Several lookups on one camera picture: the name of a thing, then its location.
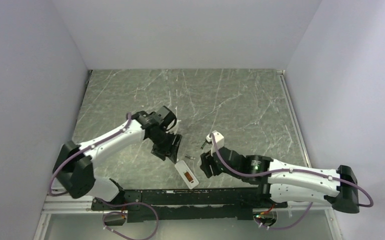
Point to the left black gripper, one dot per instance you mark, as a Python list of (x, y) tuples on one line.
[(170, 150)]

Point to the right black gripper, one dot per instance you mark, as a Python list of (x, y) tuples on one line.
[(207, 159)]

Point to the white remote control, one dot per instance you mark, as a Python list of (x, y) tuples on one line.
[(186, 174)]

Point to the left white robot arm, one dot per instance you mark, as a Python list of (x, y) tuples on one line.
[(75, 164)]

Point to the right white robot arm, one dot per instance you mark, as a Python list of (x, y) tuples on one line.
[(280, 182)]

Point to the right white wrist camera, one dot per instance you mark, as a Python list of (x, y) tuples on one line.
[(216, 140)]

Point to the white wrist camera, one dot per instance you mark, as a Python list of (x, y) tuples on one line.
[(174, 127), (216, 140)]

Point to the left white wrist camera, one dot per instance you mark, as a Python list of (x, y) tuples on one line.
[(174, 127)]

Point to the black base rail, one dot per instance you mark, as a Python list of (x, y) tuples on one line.
[(200, 203)]

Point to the aluminium frame rail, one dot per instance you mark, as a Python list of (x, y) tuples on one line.
[(293, 116)]

